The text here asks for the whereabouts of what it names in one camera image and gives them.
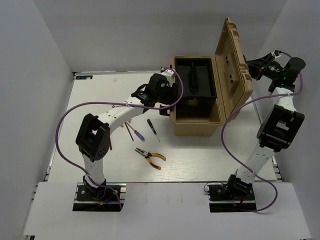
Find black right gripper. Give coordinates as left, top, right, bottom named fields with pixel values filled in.
left=240, top=52, right=285, bottom=80

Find black green precision screwdriver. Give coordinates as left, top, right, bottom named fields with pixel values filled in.
left=146, top=118, right=161, bottom=142

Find tan plastic toolbox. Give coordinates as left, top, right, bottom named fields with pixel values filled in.
left=169, top=18, right=253, bottom=137

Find dark brown hex key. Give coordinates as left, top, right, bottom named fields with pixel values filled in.
left=124, top=122, right=134, bottom=142

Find blue red handled screwdriver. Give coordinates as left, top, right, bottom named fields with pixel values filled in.
left=128, top=124, right=145, bottom=142

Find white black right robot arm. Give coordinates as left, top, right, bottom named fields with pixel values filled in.
left=224, top=50, right=306, bottom=200

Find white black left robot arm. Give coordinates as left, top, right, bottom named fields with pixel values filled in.
left=75, top=68, right=181, bottom=200

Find black toolbox front latch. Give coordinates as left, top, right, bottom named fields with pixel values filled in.
left=159, top=105, right=172, bottom=117

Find yellow black pliers near front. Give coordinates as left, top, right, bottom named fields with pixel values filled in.
left=134, top=147, right=167, bottom=170

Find blue table corner label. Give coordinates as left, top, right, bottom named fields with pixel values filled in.
left=75, top=75, right=93, bottom=80

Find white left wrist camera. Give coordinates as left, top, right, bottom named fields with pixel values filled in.
left=160, top=67, right=176, bottom=84

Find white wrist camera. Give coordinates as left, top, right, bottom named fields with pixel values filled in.
left=160, top=67, right=176, bottom=84
left=270, top=50, right=282, bottom=59

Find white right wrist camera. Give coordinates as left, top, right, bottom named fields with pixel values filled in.
left=270, top=50, right=282, bottom=59

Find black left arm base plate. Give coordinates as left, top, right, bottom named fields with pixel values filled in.
left=72, top=183, right=127, bottom=212

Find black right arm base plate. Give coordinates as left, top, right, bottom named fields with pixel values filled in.
left=203, top=181, right=257, bottom=213

